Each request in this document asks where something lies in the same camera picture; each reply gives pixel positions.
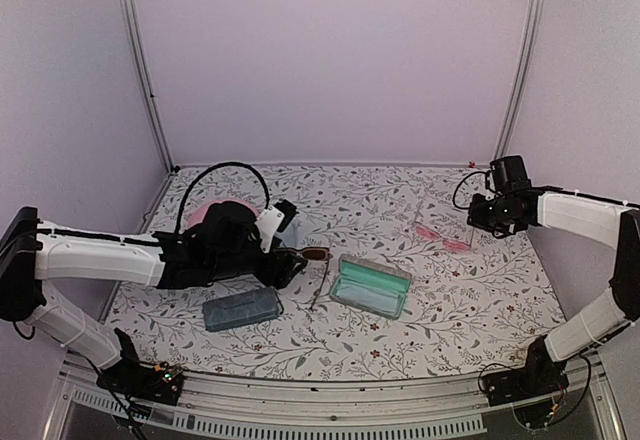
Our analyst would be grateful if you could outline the pink sunglasses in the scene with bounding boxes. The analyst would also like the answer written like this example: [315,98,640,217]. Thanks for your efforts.
[412,200,475,253]

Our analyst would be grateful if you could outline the small blue cleaning cloth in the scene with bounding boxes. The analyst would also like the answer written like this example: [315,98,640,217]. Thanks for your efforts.
[279,219,302,249]

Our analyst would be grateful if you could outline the large blue cleaning cloth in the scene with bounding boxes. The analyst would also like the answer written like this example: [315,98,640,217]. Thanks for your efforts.
[337,285,398,315]

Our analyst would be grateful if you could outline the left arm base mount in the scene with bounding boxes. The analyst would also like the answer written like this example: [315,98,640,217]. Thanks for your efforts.
[96,328,184,406]

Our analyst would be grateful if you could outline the front aluminium rail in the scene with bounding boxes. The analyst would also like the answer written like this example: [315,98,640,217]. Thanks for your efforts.
[43,354,627,439]

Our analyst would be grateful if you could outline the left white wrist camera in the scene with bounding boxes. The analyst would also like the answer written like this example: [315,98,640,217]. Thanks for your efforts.
[255,200,297,253]

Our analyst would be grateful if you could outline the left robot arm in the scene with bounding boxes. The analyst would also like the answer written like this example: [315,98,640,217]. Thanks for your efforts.
[1,200,308,394]

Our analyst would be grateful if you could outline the brown sunglasses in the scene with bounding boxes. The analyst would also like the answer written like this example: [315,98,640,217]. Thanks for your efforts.
[297,247,331,311]

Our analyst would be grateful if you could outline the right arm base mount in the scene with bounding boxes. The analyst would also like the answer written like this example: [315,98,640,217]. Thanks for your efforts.
[478,337,569,429]

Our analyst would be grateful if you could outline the pink plate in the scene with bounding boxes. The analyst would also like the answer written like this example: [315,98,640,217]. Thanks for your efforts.
[186,198,259,229]

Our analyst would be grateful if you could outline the grey glasses case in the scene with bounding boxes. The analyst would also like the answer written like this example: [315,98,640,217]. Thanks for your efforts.
[329,254,412,320]

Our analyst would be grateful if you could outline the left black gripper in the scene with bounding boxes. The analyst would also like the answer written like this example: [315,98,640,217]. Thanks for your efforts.
[209,237,308,289]

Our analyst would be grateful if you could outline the left aluminium frame post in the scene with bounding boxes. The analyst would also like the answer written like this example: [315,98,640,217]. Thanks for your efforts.
[119,0,174,174]

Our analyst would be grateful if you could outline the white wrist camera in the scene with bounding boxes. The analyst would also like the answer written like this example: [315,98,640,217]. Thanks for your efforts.
[490,155,531,195]
[255,200,297,253]

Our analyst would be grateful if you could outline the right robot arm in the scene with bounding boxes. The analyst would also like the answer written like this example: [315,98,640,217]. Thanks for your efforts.
[465,155,639,396]

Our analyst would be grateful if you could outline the blue glasses case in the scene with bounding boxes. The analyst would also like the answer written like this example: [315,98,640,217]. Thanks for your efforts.
[202,287,283,332]

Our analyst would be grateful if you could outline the right aluminium frame post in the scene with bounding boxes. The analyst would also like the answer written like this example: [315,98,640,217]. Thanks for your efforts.
[493,0,545,160]

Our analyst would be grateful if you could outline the black cable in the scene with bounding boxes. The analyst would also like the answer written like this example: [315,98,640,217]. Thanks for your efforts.
[174,161,271,236]
[452,170,491,210]

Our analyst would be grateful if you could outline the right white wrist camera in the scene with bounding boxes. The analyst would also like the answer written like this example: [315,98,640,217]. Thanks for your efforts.
[490,155,531,195]

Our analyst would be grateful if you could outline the left black cable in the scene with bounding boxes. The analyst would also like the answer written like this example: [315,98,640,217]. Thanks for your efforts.
[174,161,271,236]

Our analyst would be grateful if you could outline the right black cable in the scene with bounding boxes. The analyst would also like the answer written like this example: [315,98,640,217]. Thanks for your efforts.
[452,170,491,210]

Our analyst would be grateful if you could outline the aluminium frame post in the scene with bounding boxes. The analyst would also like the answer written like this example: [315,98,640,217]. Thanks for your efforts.
[119,0,174,174]
[493,0,545,160]

